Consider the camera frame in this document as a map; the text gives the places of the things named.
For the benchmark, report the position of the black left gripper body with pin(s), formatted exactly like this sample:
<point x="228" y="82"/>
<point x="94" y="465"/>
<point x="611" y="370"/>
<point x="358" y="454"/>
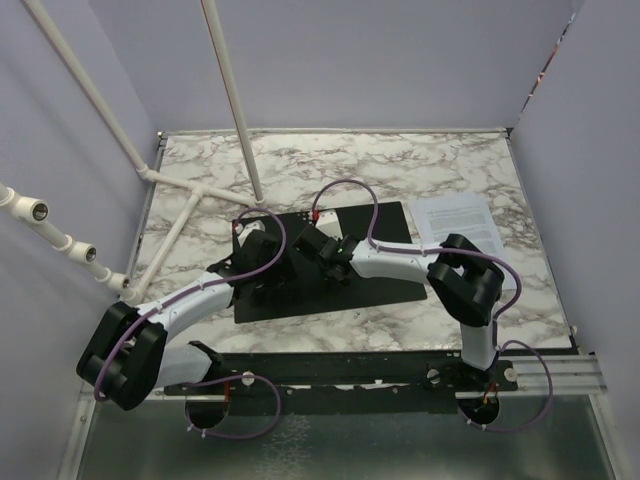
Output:
<point x="278" y="246"/>

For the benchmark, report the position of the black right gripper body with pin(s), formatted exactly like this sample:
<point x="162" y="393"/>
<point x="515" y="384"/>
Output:
<point x="325" y="266"/>

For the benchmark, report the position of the printed paper sheet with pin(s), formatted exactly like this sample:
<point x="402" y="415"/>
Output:
<point x="467" y="214"/>

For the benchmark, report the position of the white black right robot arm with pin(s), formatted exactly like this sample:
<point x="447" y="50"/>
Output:
<point x="467" y="283"/>

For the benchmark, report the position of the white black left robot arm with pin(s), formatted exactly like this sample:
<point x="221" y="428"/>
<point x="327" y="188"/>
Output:
<point x="128" y="354"/>

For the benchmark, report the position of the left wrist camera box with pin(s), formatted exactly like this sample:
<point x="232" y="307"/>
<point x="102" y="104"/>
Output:
<point x="240" y="229"/>

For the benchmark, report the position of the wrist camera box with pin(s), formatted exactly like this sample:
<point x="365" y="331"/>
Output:
<point x="329" y="224"/>
<point x="240" y="229"/>

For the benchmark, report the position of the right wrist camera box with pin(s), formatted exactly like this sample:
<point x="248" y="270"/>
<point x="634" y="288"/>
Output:
<point x="329" y="224"/>

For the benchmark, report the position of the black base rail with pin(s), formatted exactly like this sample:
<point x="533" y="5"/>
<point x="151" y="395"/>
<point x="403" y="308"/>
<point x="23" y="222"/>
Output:
<point x="351" y="383"/>

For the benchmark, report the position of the white pipe frame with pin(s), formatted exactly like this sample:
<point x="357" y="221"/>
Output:
<point x="77" y="153"/>

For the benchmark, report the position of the aluminium rail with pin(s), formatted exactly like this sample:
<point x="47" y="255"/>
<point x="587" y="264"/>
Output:
<point x="526" y="376"/>

